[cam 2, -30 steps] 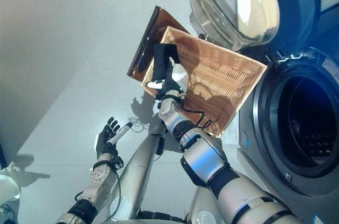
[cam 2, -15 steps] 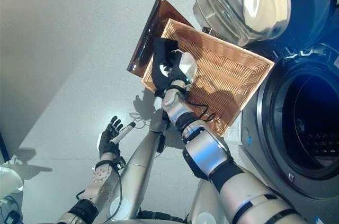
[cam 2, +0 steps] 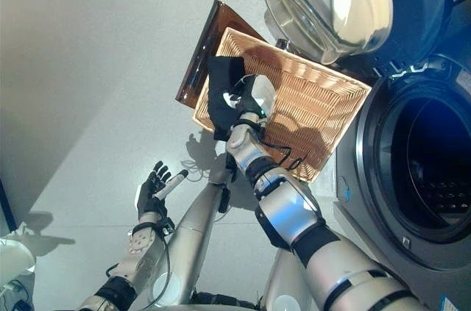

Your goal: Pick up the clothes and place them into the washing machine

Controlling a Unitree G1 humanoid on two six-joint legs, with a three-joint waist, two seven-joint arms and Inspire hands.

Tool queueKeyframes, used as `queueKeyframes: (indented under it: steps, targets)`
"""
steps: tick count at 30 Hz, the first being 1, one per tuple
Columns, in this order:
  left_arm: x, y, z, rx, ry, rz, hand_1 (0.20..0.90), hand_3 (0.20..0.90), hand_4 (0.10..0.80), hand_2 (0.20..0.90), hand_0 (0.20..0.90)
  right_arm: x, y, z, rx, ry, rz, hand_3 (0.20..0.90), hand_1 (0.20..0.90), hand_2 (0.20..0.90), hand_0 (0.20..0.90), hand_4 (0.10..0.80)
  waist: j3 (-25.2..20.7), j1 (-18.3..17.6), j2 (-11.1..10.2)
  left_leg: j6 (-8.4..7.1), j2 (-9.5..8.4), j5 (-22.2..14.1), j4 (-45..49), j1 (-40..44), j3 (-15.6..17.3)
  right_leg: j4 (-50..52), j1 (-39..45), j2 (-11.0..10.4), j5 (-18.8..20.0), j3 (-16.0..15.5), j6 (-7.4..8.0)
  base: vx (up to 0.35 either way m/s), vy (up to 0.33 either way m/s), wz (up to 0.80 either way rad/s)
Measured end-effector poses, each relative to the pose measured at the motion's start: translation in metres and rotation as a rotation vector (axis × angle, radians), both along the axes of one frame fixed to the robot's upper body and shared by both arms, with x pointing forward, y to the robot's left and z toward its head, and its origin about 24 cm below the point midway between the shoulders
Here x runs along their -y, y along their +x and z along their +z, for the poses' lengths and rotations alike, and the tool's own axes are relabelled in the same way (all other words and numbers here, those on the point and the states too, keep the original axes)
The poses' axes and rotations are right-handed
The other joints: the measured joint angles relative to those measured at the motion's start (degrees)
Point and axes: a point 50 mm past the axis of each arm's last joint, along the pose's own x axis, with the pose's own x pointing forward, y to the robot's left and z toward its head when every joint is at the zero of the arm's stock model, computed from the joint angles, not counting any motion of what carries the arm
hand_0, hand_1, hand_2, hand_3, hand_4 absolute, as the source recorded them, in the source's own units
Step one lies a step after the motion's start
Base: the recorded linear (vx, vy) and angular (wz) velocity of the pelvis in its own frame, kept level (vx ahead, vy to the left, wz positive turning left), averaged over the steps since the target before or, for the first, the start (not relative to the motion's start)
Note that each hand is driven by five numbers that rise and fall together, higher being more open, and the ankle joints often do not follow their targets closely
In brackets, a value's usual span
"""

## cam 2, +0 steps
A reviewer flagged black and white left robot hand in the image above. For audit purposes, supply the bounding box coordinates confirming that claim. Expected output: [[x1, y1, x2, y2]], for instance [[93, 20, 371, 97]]
[[136, 160, 189, 222]]

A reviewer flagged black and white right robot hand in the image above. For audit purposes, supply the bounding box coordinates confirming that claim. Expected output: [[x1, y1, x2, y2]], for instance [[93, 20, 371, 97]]
[[222, 74, 277, 121]]

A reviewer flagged dark navy garment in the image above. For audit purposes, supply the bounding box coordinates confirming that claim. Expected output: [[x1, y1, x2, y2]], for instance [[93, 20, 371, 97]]
[[205, 55, 247, 142]]

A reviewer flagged dark grey washing machine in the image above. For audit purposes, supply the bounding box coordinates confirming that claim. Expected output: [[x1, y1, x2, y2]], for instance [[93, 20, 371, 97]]
[[333, 0, 471, 311]]

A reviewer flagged tan wicker laundry basket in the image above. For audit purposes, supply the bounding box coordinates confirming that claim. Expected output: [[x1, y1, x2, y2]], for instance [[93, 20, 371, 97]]
[[193, 26, 372, 184]]

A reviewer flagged silver left robot leg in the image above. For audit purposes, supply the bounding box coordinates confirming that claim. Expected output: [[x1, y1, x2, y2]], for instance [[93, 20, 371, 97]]
[[152, 156, 236, 307]]

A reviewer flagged silver robot leg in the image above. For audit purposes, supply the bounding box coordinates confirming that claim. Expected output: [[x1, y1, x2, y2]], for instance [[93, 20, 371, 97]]
[[263, 248, 317, 311], [152, 156, 236, 307]]

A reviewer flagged dark framed panel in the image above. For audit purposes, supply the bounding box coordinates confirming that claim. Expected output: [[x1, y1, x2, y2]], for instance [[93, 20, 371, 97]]
[[0, 178, 18, 233]]

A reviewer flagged white round device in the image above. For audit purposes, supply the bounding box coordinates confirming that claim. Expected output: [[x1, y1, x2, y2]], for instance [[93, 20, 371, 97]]
[[0, 237, 37, 311]]

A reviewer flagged silver right robot leg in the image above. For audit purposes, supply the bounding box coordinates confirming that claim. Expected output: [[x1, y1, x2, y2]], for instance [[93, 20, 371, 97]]
[[263, 248, 317, 311]]

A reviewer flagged blue energy label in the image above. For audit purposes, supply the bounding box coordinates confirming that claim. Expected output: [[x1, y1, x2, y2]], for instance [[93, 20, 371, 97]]
[[437, 296, 471, 311]]

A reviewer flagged white floor cable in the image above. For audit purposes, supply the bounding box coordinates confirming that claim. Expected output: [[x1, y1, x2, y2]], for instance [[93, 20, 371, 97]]
[[180, 158, 210, 183]]

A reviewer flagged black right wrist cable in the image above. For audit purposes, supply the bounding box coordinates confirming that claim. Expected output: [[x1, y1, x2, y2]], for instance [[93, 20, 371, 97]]
[[257, 137, 306, 171]]

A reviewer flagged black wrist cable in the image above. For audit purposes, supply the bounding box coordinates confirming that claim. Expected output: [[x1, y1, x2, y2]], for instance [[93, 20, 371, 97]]
[[105, 226, 172, 310], [257, 137, 306, 171]]

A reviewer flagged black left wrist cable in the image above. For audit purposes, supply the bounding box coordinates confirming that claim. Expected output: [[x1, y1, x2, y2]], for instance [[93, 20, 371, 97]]
[[105, 226, 172, 310]]

